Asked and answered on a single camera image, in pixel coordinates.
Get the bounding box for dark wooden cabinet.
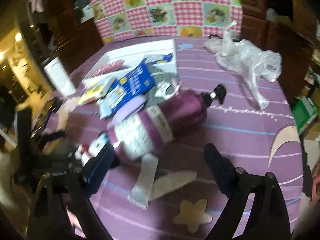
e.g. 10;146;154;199
24;0;106;63

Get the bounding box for green box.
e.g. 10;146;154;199
292;96;317;135

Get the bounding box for white cardboard box tray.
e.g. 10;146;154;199
81;39;178;88

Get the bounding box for white eye mask sachet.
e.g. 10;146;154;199
127;153;197;210

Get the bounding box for pink bubble wrap pouch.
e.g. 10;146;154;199
91;60;124;77

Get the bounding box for white dog plush toy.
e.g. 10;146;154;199
74;132;120;169

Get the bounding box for white paper bag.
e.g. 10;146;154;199
44;57;76;97

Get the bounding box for purple pump bottle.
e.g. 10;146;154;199
107;84;227;161

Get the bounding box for black sunglasses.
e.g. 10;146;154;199
31;97;62;137

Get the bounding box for yellow wet wipes pack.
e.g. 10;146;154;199
78;76;117;106

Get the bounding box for pink checkered tablecloth board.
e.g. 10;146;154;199
90;0;242;43

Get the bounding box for person's right hand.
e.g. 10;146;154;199
310;164;320;202

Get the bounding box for large blue eye mask pack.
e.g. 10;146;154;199
98;53;173;119

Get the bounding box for clear plastic bag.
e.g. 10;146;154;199
204;21;282;109

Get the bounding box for lilac soft cushion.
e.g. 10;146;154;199
107;95;147;128

